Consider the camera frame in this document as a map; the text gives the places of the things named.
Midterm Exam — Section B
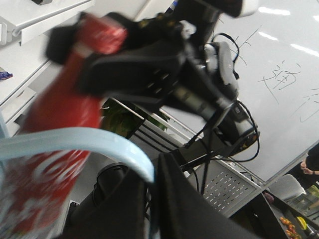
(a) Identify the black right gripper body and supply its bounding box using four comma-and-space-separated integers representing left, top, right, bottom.
124, 9, 239, 117

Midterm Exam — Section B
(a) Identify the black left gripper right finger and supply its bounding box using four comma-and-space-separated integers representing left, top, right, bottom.
155, 153, 258, 239

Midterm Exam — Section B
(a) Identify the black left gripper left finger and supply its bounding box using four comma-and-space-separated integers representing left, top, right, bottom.
78, 42, 185, 105

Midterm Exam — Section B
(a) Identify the light blue plastic basket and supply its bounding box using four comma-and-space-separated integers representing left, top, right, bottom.
0, 114, 155, 239

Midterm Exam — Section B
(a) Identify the red coke bottle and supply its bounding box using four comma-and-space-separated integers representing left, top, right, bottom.
0, 14, 127, 239

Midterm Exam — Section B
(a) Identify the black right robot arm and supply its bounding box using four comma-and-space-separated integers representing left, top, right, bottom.
78, 12, 259, 157

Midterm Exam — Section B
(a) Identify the grey metal rack cart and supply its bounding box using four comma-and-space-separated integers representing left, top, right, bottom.
101, 99, 261, 218

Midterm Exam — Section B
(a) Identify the white whiteboard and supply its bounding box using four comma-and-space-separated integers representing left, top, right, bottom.
134, 0, 319, 185

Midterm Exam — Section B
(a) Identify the dark wooden crate stand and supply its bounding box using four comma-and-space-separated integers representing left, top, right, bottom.
230, 191, 319, 239

